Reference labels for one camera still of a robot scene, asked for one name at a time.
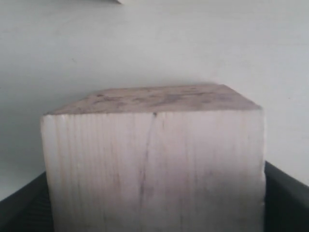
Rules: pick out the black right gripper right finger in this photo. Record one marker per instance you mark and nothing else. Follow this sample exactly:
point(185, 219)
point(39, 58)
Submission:
point(286, 202)

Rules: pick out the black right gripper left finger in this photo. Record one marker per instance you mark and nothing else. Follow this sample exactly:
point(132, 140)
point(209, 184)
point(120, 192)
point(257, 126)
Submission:
point(28, 209)

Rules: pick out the largest wooden cube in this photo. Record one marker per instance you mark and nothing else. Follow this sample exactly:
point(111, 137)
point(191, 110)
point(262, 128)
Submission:
point(157, 159)

